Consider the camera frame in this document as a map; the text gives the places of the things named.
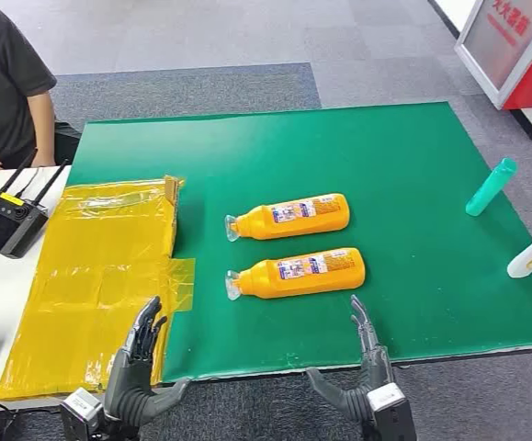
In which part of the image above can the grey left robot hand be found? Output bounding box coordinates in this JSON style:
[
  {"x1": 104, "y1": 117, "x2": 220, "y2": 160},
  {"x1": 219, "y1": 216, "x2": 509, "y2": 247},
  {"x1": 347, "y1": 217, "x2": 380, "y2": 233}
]
[{"x1": 103, "y1": 296, "x2": 193, "y2": 427}]

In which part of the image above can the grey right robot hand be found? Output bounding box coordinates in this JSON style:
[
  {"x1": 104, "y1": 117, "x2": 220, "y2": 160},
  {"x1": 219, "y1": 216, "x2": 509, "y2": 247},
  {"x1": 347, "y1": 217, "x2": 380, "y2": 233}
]
[{"x1": 305, "y1": 294, "x2": 395, "y2": 424}]

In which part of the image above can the orange bottle with clear cap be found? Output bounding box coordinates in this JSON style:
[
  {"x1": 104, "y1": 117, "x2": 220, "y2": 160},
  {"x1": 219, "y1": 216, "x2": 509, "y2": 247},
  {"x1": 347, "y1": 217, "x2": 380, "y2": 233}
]
[
  {"x1": 224, "y1": 192, "x2": 351, "y2": 243},
  {"x1": 225, "y1": 246, "x2": 367, "y2": 302}
]

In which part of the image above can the teal plastic bottle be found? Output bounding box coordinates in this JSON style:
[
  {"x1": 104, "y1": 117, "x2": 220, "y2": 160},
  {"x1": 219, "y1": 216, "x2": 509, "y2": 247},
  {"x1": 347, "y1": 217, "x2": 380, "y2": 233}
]
[{"x1": 465, "y1": 157, "x2": 519, "y2": 218}]

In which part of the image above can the yellow tape-wrapped flat cardboard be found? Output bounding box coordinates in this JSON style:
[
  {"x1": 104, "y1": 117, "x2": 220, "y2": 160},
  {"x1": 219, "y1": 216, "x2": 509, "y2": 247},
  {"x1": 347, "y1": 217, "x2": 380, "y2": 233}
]
[{"x1": 0, "y1": 175, "x2": 197, "y2": 401}]

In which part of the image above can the green table mat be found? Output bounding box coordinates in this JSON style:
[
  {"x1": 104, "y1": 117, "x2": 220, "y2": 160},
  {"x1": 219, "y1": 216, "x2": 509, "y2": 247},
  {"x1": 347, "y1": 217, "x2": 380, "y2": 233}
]
[{"x1": 65, "y1": 101, "x2": 532, "y2": 385}]

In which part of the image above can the black remote controller with antennas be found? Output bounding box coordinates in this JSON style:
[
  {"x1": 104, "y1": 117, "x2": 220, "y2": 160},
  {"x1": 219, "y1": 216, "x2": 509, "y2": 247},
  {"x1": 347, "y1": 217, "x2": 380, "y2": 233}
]
[{"x1": 0, "y1": 149, "x2": 70, "y2": 260}]

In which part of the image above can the red and white sign cabinet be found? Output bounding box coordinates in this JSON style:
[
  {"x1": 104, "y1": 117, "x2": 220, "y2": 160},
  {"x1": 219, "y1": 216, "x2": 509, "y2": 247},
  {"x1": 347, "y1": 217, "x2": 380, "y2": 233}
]
[{"x1": 453, "y1": 0, "x2": 532, "y2": 112}]

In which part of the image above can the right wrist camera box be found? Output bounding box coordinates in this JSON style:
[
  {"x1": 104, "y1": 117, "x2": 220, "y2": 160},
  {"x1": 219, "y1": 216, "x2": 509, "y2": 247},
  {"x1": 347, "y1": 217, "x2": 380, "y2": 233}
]
[{"x1": 366, "y1": 381, "x2": 417, "y2": 441}]

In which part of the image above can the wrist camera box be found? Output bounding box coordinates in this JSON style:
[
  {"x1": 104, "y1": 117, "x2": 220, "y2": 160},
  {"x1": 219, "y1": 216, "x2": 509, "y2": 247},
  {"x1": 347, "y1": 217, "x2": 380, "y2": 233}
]
[
  {"x1": 60, "y1": 387, "x2": 106, "y2": 441},
  {"x1": 366, "y1": 381, "x2": 417, "y2": 441}
]

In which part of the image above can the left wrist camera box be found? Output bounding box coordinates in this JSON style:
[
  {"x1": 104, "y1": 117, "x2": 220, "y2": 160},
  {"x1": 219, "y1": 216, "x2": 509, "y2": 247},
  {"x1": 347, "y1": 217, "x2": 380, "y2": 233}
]
[{"x1": 60, "y1": 387, "x2": 106, "y2": 441}]

